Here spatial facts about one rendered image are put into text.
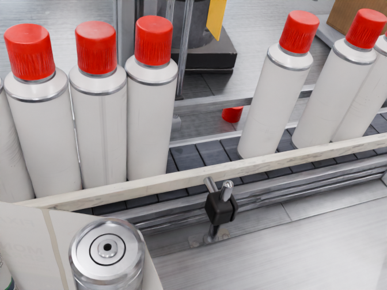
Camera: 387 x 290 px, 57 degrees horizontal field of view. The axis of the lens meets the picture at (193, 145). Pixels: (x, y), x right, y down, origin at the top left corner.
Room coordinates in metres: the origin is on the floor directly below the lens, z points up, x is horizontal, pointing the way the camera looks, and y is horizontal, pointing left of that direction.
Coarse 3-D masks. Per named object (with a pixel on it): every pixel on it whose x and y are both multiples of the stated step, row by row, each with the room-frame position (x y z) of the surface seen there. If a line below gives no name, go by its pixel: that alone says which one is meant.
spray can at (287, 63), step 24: (288, 24) 0.36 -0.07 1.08; (312, 24) 0.36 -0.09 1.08; (288, 48) 0.35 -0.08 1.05; (264, 72) 0.36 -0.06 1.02; (288, 72) 0.34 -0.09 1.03; (264, 96) 0.35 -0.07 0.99; (288, 96) 0.35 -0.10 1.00; (264, 120) 0.34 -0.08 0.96; (288, 120) 0.36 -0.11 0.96; (240, 144) 0.36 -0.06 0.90; (264, 144) 0.34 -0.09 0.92
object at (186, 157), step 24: (384, 120) 0.51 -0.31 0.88; (192, 144) 0.36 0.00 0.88; (216, 144) 0.37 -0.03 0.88; (288, 144) 0.40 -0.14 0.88; (168, 168) 0.31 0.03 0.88; (192, 168) 0.32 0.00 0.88; (288, 168) 0.35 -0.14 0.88; (312, 168) 0.36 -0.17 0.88; (168, 192) 0.27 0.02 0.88; (192, 192) 0.28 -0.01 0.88
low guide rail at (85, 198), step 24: (336, 144) 0.38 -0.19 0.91; (360, 144) 0.39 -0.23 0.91; (384, 144) 0.42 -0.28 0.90; (216, 168) 0.30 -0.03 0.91; (240, 168) 0.30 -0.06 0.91; (264, 168) 0.32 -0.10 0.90; (72, 192) 0.22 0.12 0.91; (96, 192) 0.23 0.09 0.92; (120, 192) 0.24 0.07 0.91; (144, 192) 0.25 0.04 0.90
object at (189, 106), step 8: (304, 88) 0.43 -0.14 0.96; (312, 88) 0.43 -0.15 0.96; (216, 96) 0.37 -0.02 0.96; (224, 96) 0.38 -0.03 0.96; (232, 96) 0.38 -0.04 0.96; (240, 96) 0.38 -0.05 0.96; (248, 96) 0.39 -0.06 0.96; (304, 96) 0.43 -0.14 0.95; (176, 104) 0.34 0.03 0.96; (184, 104) 0.35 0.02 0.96; (192, 104) 0.35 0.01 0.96; (200, 104) 0.35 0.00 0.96; (208, 104) 0.36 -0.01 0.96; (216, 104) 0.36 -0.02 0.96; (224, 104) 0.37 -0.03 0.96; (232, 104) 0.37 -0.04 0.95; (240, 104) 0.38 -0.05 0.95; (248, 104) 0.39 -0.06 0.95; (176, 112) 0.34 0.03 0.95; (184, 112) 0.34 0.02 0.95; (192, 112) 0.35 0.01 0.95
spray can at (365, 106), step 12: (384, 36) 0.44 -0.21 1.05; (384, 48) 0.42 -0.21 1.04; (384, 60) 0.42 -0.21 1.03; (372, 72) 0.42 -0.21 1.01; (384, 72) 0.41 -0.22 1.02; (372, 84) 0.42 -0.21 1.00; (384, 84) 0.41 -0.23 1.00; (360, 96) 0.42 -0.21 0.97; (372, 96) 0.41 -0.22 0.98; (384, 96) 0.42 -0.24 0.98; (348, 108) 0.42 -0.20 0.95; (360, 108) 0.42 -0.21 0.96; (372, 108) 0.41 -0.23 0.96; (348, 120) 0.42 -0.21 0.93; (360, 120) 0.41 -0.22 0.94; (372, 120) 0.43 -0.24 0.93; (336, 132) 0.42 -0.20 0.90; (348, 132) 0.41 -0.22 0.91; (360, 132) 0.42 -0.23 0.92
